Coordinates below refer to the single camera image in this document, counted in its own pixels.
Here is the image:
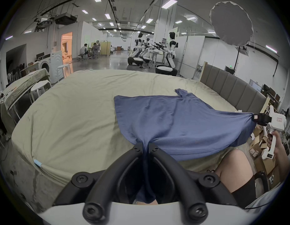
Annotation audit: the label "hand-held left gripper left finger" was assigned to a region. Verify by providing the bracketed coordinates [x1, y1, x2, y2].
[53, 143, 144, 223]

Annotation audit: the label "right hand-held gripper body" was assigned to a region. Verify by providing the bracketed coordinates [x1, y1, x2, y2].
[252, 106, 287, 159]

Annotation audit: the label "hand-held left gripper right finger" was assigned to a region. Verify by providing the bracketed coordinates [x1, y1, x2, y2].
[148, 142, 238, 223]

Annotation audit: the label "blue shirt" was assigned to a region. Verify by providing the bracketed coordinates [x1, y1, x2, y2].
[114, 88, 256, 204]

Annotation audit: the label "person's right hand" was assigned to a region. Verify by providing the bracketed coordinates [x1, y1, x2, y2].
[267, 132, 290, 167]

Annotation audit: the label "pile of cartons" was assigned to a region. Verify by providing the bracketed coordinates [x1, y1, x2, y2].
[249, 123, 280, 188]

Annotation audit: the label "grey padded headboard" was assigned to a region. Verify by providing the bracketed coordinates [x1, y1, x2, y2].
[200, 63, 267, 114]

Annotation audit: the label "person's legs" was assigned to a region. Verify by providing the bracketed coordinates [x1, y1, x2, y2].
[215, 148, 256, 208]

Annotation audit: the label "bed with pale green sheet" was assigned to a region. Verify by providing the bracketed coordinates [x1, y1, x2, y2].
[11, 69, 256, 189]

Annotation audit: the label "studio light with round diffuser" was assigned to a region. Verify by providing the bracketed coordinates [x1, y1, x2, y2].
[209, 1, 254, 71]

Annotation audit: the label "white humanoid robot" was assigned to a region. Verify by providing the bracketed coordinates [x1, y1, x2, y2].
[155, 31, 179, 76]
[127, 31, 146, 68]

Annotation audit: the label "white round stool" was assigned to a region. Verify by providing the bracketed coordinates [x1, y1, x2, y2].
[30, 80, 52, 103]
[57, 64, 72, 78]

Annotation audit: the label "group of people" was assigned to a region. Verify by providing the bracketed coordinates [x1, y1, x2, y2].
[79, 42, 102, 60]

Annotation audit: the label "white washing machine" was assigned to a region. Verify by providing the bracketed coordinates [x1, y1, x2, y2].
[39, 51, 65, 84]

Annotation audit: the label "table with green cloth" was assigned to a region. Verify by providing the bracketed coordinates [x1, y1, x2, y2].
[0, 68, 50, 128]

